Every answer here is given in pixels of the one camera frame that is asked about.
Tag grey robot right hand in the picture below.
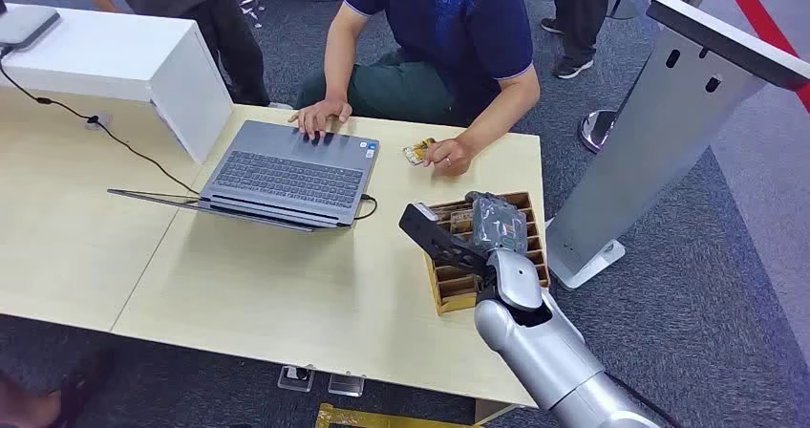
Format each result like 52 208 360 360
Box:
464 190 530 257

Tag person's right hand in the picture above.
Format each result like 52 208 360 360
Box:
288 98 353 139

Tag person's left hand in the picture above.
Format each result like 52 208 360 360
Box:
421 136 477 179

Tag yellow patterned card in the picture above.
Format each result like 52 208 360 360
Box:
402 138 437 166

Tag card in wooden holder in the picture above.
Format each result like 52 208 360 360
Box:
449 208 475 236

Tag wooden slotted card holder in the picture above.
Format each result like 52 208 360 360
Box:
422 190 551 316

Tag seated person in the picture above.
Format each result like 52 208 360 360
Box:
288 0 543 179

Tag standing person in black trousers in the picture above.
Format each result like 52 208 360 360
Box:
66 0 274 108

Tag standing person with sneakers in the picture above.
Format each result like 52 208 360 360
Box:
540 0 620 81

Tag grey laptop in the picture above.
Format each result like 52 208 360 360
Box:
106 119 381 234

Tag silver kiosk stand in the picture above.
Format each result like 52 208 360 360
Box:
544 0 810 291

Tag white box cabinet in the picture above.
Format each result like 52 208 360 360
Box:
0 4 234 164

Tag clear acrylic stand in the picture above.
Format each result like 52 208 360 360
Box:
327 373 367 398
277 364 316 394

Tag grey flat device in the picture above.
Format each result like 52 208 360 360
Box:
0 3 62 51

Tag red barrier belt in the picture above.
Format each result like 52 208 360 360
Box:
716 0 810 114

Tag black laptop plug cable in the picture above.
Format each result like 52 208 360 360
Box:
352 193 379 222

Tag chrome stanchion post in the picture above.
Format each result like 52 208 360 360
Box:
578 0 720 155

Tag long black cable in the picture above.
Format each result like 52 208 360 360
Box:
0 48 202 197

